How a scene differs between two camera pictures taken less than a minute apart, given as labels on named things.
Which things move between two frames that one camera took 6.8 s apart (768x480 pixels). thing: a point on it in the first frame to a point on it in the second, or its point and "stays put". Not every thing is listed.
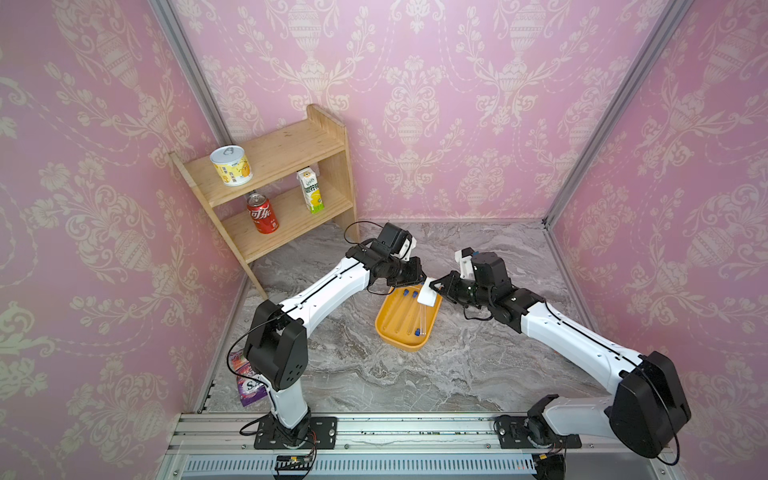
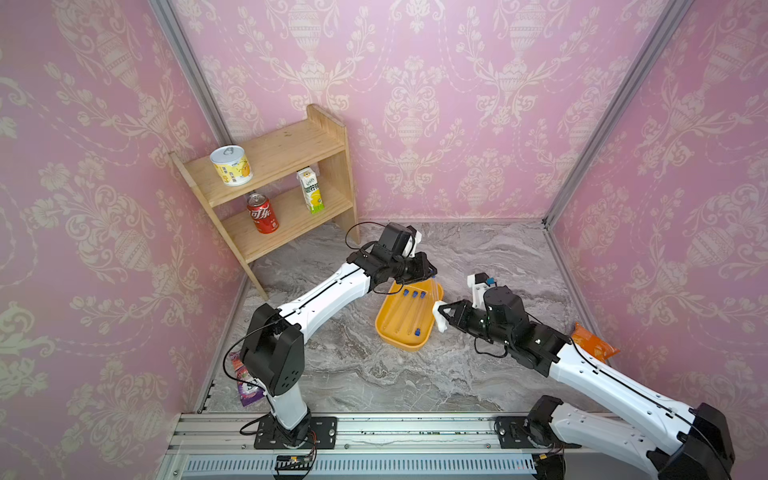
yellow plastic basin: (403, 322) stays put
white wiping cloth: (427, 295) to (440, 319)
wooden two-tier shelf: (265, 188) stays put
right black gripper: (453, 280) to (463, 315)
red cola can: (263, 213) stays put
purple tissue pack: (251, 385) stays put
